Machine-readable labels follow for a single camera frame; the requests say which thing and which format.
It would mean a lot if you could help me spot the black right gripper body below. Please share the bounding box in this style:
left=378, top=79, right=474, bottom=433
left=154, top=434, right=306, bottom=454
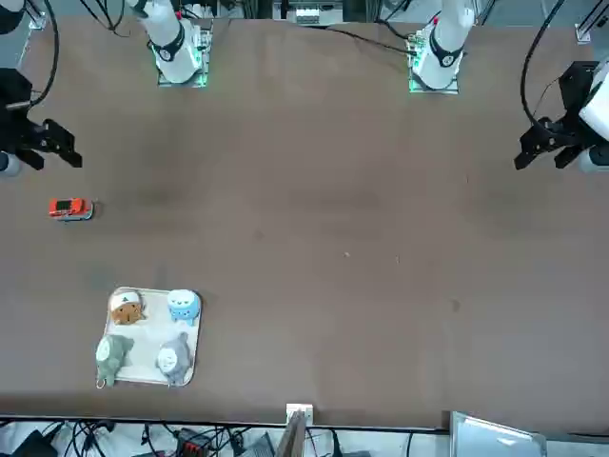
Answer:
left=0, top=68, right=45, bottom=154

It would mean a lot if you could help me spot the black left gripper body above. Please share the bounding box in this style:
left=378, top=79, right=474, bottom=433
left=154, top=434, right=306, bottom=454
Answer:
left=559, top=60, right=600, bottom=145

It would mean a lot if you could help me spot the orange-and-blue toy bus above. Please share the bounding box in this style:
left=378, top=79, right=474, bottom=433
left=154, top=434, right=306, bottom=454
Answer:
left=47, top=196, right=95, bottom=223

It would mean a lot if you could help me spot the brown plush with white cap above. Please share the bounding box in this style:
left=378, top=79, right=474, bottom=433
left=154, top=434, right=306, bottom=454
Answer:
left=108, top=289, right=148, bottom=328

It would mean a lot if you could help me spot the light blue plush toy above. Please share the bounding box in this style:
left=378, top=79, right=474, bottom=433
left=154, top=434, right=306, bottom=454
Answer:
left=166, top=288, right=201, bottom=328

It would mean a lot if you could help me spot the white square tray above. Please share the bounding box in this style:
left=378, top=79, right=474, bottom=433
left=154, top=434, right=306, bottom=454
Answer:
left=103, top=285, right=203, bottom=386

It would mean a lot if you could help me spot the green-grey plush toy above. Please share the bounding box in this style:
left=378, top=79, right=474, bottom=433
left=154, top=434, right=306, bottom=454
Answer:
left=94, top=333, right=136, bottom=389

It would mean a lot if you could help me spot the grey plush toy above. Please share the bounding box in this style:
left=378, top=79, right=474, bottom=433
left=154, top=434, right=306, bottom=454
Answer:
left=155, top=331, right=196, bottom=388

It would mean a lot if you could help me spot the white power strip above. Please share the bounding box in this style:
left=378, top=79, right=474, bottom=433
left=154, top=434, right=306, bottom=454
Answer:
left=294, top=6, right=322, bottom=27

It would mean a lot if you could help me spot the black power adapter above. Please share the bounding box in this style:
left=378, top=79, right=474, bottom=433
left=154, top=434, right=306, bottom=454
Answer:
left=10, top=428, right=56, bottom=457

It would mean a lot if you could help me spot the silver metal box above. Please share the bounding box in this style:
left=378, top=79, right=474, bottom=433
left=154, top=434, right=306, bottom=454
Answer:
left=448, top=409, right=549, bottom=457

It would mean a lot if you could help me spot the black and red device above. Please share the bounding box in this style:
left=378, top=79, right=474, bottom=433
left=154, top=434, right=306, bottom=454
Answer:
left=176, top=427, right=213, bottom=456

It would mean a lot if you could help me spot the white socket box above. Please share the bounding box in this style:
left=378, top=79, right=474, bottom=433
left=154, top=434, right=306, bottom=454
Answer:
left=285, top=403, right=316, bottom=427

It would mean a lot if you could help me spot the grey ribbed adapter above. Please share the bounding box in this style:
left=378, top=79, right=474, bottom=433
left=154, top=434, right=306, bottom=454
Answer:
left=242, top=431, right=278, bottom=457

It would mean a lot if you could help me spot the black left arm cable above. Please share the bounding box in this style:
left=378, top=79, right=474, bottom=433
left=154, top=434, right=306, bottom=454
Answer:
left=520, top=0, right=572, bottom=132

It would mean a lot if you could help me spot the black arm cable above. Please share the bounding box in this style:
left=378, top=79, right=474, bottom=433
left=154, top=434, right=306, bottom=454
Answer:
left=27, top=0, right=61, bottom=109
left=520, top=0, right=572, bottom=132

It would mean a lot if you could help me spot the aluminium frame profile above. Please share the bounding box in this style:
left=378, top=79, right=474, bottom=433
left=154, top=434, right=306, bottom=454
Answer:
left=575, top=8, right=609, bottom=46
left=28, top=0, right=49, bottom=30

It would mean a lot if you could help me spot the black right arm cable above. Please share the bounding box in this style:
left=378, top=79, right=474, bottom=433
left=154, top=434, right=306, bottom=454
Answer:
left=27, top=0, right=61, bottom=109

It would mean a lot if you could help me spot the black cable on table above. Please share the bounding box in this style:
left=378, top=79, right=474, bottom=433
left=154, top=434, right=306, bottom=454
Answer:
left=323, top=26, right=420, bottom=54

